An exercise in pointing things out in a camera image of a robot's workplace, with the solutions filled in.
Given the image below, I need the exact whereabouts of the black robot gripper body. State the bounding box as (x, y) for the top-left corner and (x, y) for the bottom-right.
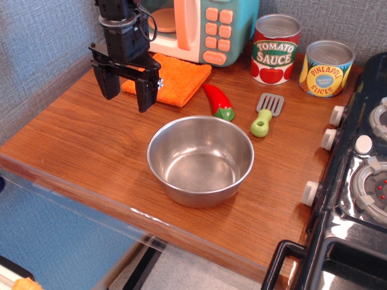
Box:
(89, 15), (161, 89)

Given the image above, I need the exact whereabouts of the stainless steel bowl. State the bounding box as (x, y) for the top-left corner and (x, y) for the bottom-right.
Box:
(146, 115), (255, 208)

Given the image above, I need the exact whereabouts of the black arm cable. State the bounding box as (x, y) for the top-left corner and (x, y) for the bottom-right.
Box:
(132, 3), (158, 43)

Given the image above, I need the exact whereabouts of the white stove knob bottom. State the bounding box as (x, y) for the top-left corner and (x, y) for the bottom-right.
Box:
(302, 181), (319, 207)

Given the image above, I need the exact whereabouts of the toy spatula green handle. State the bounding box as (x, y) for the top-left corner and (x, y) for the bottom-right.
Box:
(250, 92), (284, 137)

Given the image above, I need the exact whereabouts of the toy microwave teal and peach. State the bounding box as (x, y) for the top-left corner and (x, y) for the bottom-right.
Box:
(141, 1), (259, 67)

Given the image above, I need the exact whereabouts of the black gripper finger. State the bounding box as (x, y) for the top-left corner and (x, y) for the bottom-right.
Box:
(92, 63), (120, 100)
(135, 79), (158, 113)

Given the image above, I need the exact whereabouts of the orange fuzzy object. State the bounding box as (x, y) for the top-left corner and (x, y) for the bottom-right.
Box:
(12, 277), (43, 290)

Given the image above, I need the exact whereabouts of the orange towel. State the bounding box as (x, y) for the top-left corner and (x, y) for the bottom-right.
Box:
(121, 53), (213, 108)

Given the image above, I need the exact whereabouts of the white stove knob middle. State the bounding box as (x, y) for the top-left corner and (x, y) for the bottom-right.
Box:
(320, 129), (337, 151)

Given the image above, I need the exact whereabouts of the white stove knob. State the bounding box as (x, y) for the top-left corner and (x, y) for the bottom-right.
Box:
(330, 106), (345, 127)
(320, 129), (337, 151)
(302, 181), (319, 207)

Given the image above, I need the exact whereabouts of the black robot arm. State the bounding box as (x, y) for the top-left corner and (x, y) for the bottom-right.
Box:
(88, 1), (163, 112)

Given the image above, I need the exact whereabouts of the pineapple slices can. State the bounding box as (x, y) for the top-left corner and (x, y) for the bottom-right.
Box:
(299, 40), (355, 98)

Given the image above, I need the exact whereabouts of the white stove knob top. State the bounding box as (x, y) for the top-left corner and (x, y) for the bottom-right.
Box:
(330, 106), (345, 127)

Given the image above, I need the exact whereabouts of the black oven door handle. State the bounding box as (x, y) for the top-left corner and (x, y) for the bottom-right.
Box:
(261, 240), (307, 290)

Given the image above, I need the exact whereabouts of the red toy chili pepper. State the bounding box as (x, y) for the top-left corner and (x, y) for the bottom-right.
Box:
(203, 84), (235, 121)

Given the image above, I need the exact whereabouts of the black toy stove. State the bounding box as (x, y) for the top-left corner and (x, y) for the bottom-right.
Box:
(292, 53), (386, 289)

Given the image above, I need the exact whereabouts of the tomato sauce can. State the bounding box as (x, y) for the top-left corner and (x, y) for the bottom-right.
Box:
(250, 14), (302, 85)

